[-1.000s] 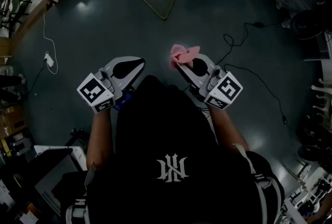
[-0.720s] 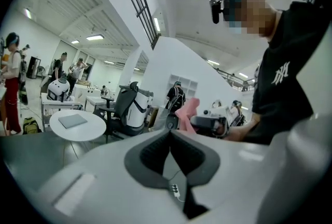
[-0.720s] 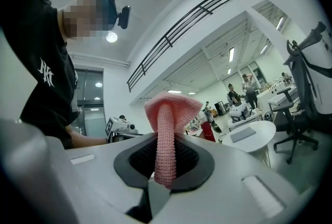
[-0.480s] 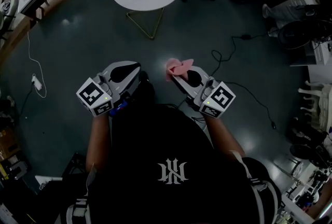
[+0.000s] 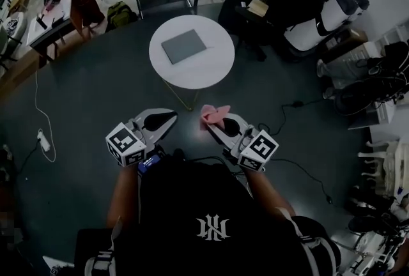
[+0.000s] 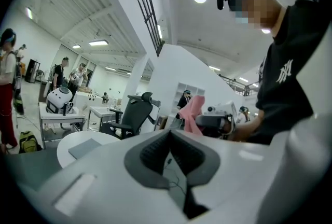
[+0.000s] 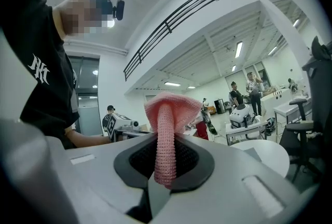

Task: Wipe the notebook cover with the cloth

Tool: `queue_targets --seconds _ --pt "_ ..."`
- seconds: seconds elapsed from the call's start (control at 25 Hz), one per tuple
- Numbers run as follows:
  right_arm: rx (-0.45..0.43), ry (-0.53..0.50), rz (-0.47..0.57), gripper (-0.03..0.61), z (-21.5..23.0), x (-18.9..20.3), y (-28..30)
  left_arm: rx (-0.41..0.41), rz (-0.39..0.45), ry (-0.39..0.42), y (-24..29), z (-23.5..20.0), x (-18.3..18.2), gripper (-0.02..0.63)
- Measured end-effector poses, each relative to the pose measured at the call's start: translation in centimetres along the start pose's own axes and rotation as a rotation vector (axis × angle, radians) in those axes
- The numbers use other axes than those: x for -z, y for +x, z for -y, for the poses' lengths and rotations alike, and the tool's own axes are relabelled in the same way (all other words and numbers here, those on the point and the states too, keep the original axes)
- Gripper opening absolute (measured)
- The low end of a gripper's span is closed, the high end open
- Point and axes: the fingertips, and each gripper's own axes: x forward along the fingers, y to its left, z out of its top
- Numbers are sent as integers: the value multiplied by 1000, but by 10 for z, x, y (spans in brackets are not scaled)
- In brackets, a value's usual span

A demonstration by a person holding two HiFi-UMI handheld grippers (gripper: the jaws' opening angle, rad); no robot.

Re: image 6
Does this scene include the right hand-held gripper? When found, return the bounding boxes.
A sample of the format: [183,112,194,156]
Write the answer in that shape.
[195,100,239,138]

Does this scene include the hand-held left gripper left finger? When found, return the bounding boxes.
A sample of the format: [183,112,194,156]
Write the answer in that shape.
[123,129,171,190]

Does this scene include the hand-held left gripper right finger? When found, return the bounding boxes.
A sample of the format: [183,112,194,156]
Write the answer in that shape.
[170,129,222,187]

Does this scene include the pink cloth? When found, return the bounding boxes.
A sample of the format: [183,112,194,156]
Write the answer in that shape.
[178,95,206,136]

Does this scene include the grey rectangular mat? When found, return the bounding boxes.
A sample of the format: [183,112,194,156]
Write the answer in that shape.
[68,138,103,160]

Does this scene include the person's right forearm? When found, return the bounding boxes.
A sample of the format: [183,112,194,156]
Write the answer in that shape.
[229,110,265,143]

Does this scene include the white shelf unit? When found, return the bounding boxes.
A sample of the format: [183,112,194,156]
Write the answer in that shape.
[173,81,206,116]

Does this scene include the black office chair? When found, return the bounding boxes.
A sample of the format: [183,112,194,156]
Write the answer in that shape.
[100,92,161,141]

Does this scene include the round white table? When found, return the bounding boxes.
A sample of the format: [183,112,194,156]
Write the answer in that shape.
[56,131,122,170]

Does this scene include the person's black t-shirt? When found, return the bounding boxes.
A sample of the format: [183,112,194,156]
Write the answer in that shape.
[255,0,332,146]

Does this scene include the white rectangular table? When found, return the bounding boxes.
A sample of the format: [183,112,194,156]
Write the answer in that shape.
[87,105,122,132]

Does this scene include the black metal railing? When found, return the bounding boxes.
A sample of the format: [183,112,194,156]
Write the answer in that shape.
[121,0,166,58]

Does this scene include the white counter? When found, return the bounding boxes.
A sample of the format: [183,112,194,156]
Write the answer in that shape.
[73,90,104,109]

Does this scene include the white appliance cart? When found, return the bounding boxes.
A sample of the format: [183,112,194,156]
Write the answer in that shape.
[38,102,86,150]

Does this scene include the person's head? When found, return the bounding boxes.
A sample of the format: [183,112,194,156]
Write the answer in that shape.
[229,0,288,37]

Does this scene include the white rounded appliance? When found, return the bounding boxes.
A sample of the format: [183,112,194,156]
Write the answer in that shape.
[46,87,74,116]

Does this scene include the yellow-green backpack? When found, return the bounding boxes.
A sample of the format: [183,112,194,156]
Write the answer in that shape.
[18,130,44,154]

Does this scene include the black cabinet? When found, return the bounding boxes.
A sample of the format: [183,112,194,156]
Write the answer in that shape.
[24,59,41,84]

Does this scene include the black cable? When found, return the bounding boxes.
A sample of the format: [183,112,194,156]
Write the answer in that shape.
[163,158,188,197]

